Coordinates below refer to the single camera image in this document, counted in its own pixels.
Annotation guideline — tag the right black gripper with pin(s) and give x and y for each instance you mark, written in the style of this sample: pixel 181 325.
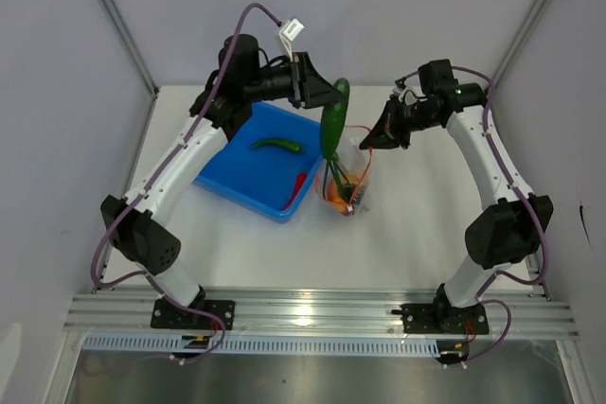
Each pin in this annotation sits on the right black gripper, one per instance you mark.
pixel 387 132

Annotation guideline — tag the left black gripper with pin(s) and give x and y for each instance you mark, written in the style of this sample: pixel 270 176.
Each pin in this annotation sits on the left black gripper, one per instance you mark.
pixel 309 89

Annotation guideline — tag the dark green cucumber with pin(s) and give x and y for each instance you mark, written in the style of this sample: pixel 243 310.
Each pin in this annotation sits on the dark green cucumber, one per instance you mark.
pixel 333 120

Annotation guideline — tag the light green pepper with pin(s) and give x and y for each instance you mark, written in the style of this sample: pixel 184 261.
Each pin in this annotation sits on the light green pepper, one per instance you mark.
pixel 281 143

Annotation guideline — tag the clear zip top bag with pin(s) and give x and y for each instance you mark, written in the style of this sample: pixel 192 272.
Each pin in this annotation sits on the clear zip top bag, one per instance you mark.
pixel 357 162

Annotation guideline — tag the green spring onion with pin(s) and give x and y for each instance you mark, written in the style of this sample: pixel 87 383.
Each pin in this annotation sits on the green spring onion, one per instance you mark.
pixel 335 173

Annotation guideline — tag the red chili pepper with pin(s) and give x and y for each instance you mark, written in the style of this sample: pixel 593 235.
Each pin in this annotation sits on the red chili pepper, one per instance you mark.
pixel 298 183

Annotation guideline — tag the orange purple sweet potato slice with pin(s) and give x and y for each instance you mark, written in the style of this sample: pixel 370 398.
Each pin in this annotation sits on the orange purple sweet potato slice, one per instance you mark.
pixel 334 199

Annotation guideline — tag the blue plastic bin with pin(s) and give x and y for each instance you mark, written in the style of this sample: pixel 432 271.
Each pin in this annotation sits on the blue plastic bin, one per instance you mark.
pixel 262 179

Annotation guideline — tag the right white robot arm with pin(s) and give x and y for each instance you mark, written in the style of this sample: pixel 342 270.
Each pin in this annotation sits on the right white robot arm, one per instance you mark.
pixel 508 237

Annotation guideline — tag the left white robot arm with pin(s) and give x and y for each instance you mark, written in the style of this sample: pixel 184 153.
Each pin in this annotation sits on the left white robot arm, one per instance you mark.
pixel 136 223

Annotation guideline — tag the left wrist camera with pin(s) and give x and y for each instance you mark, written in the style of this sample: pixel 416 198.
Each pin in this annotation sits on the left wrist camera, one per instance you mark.
pixel 287 33

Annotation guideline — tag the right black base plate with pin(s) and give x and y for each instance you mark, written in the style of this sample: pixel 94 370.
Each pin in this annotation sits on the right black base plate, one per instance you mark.
pixel 419 318

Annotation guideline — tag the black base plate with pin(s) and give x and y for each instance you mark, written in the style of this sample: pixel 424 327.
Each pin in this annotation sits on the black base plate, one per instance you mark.
pixel 419 318
pixel 167 316

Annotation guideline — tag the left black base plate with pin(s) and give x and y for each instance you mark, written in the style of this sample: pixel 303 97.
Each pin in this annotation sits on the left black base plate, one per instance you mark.
pixel 167 316

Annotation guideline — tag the slotted cable duct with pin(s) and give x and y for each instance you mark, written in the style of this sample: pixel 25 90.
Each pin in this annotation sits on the slotted cable duct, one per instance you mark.
pixel 249 344

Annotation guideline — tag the aluminium rail frame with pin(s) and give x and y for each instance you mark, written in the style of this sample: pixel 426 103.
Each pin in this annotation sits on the aluminium rail frame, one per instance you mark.
pixel 322 313

